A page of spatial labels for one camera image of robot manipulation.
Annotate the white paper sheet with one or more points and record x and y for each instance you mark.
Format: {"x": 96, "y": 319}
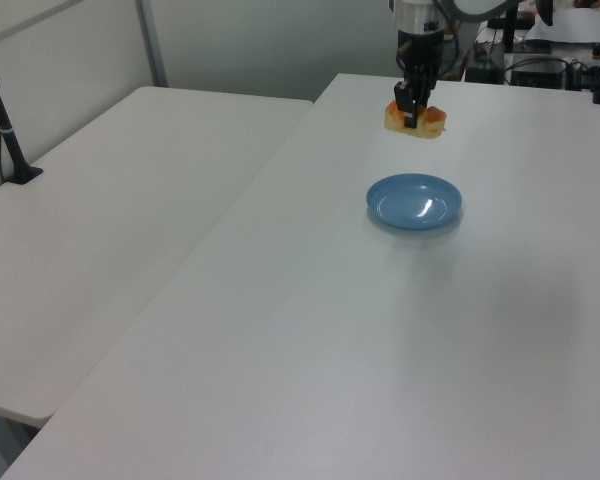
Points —
{"x": 580, "y": 27}

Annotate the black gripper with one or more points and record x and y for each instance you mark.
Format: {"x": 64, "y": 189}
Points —
{"x": 420, "y": 55}

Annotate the grey partition post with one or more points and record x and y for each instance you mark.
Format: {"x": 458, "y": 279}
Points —
{"x": 152, "y": 45}

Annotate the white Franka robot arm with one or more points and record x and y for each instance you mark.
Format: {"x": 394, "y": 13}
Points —
{"x": 420, "y": 15}

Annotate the small black box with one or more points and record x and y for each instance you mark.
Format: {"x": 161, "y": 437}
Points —
{"x": 482, "y": 74}

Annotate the black upright stand post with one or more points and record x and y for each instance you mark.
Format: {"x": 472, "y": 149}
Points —
{"x": 510, "y": 25}

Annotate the black camera stand pole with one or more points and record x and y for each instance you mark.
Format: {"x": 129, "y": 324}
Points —
{"x": 5, "y": 135}

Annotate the white side table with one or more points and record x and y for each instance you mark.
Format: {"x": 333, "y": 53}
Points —
{"x": 105, "y": 225}

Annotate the black electronics box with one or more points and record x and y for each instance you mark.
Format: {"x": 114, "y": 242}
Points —
{"x": 540, "y": 77}

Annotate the blue round plate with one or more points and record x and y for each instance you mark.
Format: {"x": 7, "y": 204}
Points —
{"x": 410, "y": 200}

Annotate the bread with orange topping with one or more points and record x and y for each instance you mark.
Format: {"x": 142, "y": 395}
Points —
{"x": 430, "y": 125}

